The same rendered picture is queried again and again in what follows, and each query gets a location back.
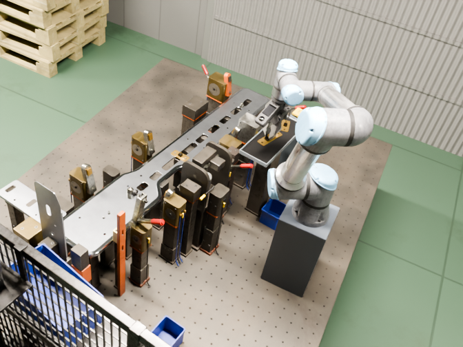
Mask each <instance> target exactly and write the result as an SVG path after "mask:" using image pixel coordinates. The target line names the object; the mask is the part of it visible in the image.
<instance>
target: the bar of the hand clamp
mask: <svg viewBox="0 0 463 347"><path fill-rule="evenodd" d="M132 196H133V197H134V196H136V202H135V206H134V212H133V215H132V221H134V222H135V223H137V220H138V219H139V218H142V216H143V211H144V208H145V203H146V204H147V203H148V201H147V194H146V193H144V192H142V194H141V195H140V194H138V190H137V189H135V190H133V192H132Z"/></svg>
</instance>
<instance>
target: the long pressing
mask: <svg viewBox="0 0 463 347"><path fill-rule="evenodd" d="M246 100H250V101H251V103H250V104H248V105H247V106H243V108H240V107H239V106H240V103H243V102H245V101H246ZM270 100H271V99H270V98H267V97H266V96H263V95H262V94H259V93H257V92H255V91H253V90H251V89H249V88H242V89H241V90H239V91H238V92H236V93H235V94H234V95H233V96H231V97H230V98H228V99H227V100H226V101H225V102H224V103H222V104H221V105H219V106H218V107H217V108H216V109H214V110H213V111H212V112H210V113H209V114H208V115H206V116H205V117H204V118H202V119H201V120H200V121H198V122H197V123H196V124H195V125H193V126H192V127H191V128H189V129H188V130H187V131H186V132H184V133H183V134H181V135H180V136H179V137H178V138H177V139H175V140H174V141H172V142H171V143H170V144H169V145H168V146H166V147H165V148H163V149H162V150H160V151H159V152H158V153H157V154H156V155H154V156H153V157H151V158H150V159H149V160H148V161H147V162H145V163H144V164H142V165H141V166H140V167H139V168H138V169H135V170H134V171H130V172H127V173H123V174H121V175H120V176H119V177H118V178H116V179H115V180H113V181H112V182H111V183H110V184H108V185H107V186H105V187H104V188H102V190H100V191H99V192H97V193H96V194H94V195H93V196H92V197H91V198H89V199H88V200H86V201H85V202H84V203H83V204H82V205H80V206H79V207H77V208H76V209H75V210H74V211H72V212H71V213H69V214H68V215H67V216H65V217H64V218H63V222H64V229H65V240H66V243H67V244H68V245H70V246H71V247H72V248H73V247H74V246H76V245H77V244H78V243H79V244H81V245H82V246H84V247H85V248H87V249H88V253H89V257H96V256H98V255H99V254H100V253H102V252H103V251H104V250H105V249H106V248H108V247H109V245H111V244H112V243H113V230H114V229H115V228H117V214H118V213H119V212H121V211H122V210H123V211H124V212H125V231H127V230H128V229H129V228H130V225H129V221H130V220H132V215H133V212H134V206H135V202H136V196H134V198H133V199H128V198H127V197H126V196H127V189H128V188H129V187H132V188H133V189H134V190H135V189H137V187H139V186H140V185H141V184H142V183H145V184H147V185H148V187H146V188H145V189H144V190H142V191H139V190H138V189H137V190H138V194H140V195H141V194H142V192H144V193H146V194H147V201H148V203H147V204H146V203H145V208H144V211H143V216H144V215H145V214H146V213H147V212H149V211H150V210H151V209H152V208H153V207H155V206H156V205H157V204H158V203H159V202H160V201H161V199H162V193H161V185H162V184H163V183H164V182H165V181H166V180H167V179H168V178H169V177H171V176H172V175H173V174H174V173H176V172H177V171H178V170H181V169H182V164H183V163H184V161H182V160H179V161H178V162H177V163H176V164H175V165H174V166H172V167H171V168H170V169H168V170H167V171H166V170H164V169H162V167H164V166H165V165H166V164H167V163H168V162H169V161H171V160H172V159H173V158H176V157H175V156H173V155H171V153H172V152H173V151H174V150H177V151H179V152H182V151H183V150H185V149H186V148H187V147H189V146H190V145H191V144H192V143H195V144H197V145H198V146H197V147H195V148H194V149H193V150H191V151H190V152H189V153H188V154H187V155H186V156H188V157H189V159H188V160H189V161H192V158H193V157H194V156H195V155H197V154H198V153H199V152H200V151H202V150H203V149H204V148H205V147H206V144H207V143H208V142H209V141H214V142H215V143H218V142H219V140H220V139H221V138H222V137H223V136H224V135H226V134H229V135H230V136H231V135H232V132H233V129H234V128H235V127H237V126H238V121H239V119H240V118H241V117H242V116H244V115H245V114H246V113H250V114H252V115H254V116H257V115H258V114H259V113H260V112H261V111H263V110H264V108H265V105H266V104H267V103H268V102H269V101H270ZM237 107H238V108H240V109H241V110H240V111H239V112H238V113H237V114H236V115H233V114H231V112H232V111H233V110H235V109H236V108H237ZM226 116H228V117H230V118H231V119H229V120H228V121H227V122H226V123H225V124H222V123H220V121H221V120H222V119H224V117H226ZM214 125H217V126H219V127H220V128H219V129H217V130H216V131H215V132H214V133H210V132H208V130H210V129H211V128H212V127H213V126H214ZM227 128H228V129H227ZM202 135H206V136H207V137H208V138H206V139H205V140H204V141H203V142H202V143H198V142H196V140H197V139H198V138H200V137H201V136H202ZM188 139H189V140H188ZM156 172H159V173H160V174H161V176H160V177H159V178H157V179H156V180H152V179H150V177H151V176H152V175H154V174H155V173H156ZM140 175H142V176H140ZM127 186H128V187H127ZM109 210H110V214H109V215H108V211H109ZM103 216H105V219H103V218H102V217H103ZM79 217H81V218H80V219H79ZM104 233H105V234H106V235H104Z"/></svg>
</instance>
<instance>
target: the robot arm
mask: <svg viewBox="0 0 463 347"><path fill-rule="evenodd" d="M297 71H298V64H297V62H295V61H293V60H291V59H283V60H281V61H280V62H279V64H278V67H277V72H276V77H275V81H274V86H273V89H272V93H271V99H272V101H271V102H270V103H269V104H268V106H266V108H264V110H263V111H262V112H261V113H260V114H259V115H258V116H257V117H256V118H255V123H256V124H258V125H260V126H261V127H262V128H263V131H264V134H265V137H266V136H267V135H268V130H269V128H270V127H271V132H270V133H269V139H270V140H271V139H272V138H274V137H275V136H276V134H277V133H278V132H279V131H280V130H281V129H282V127H281V126H282V124H281V121H282V120H284V119H285V120H287V119H289V116H290V113H291V108H290V107H289V105H290V106H296V105H299V104H301V102H303V101H315V102H320V103H321V104H322V105H323V106H324V107H325V108H323V107H308V108H305V109H303V110H302V111H301V112H300V114H299V116H298V119H297V123H296V129H295V133H296V140H297V141H298V142H297V144H296V146H295V147H294V149H293V151H292V152H291V154H290V156H289V157H288V159H287V161H286V162H284V163H282V164H280V165H279V166H278V168H277V169H275V168H273V169H269V171H268V174H267V187H268V193H269V197H270V198H271V199H275V200H295V202H294V204H293V207H292V209H291V211H292V214H293V217H294V218H295V219H296V220H297V221H298V222H299V223H301V224H303V225H305V226H306V227H313V228H316V227H321V226H323V225H325V224H326V223H327V221H328V219H329V215H330V211H329V204H330V202H331V199H332V197H333V194H334V191H335V190H336V188H337V183H338V175H337V173H336V172H335V171H334V170H333V169H332V168H331V167H329V166H327V165H324V164H322V163H316V164H314V163H315V162H316V161H317V159H318V158H319V157H320V155H323V154H326V153H327V152H328V151H329V150H330V149H331V148H332V147H353V146H357V145H360V144H362V143H363V142H364V141H366V140H367V139H368V138H369V137H370V135H371V133H372V131H373V118H372V116H371V115H370V113H369V112H368V111H367V110H366V109H365V108H363V107H361V106H358V105H354V104H353V103H352V102H351V101H350V100H349V99H348V98H346V97H345V96H344V95H342V94H341V93H340V86H339V84H338V83H332V82H330V81H329V82H320V81H299V80H298V78H297V76H296V73H297ZM288 113H289V116H288V117H287V114H288Z"/></svg>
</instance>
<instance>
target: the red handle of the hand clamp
mask: <svg viewBox="0 0 463 347"><path fill-rule="evenodd" d="M137 223H143V224H153V225H164V224H165V221H164V220H161V219H144V218H139V219H138V220H137Z"/></svg>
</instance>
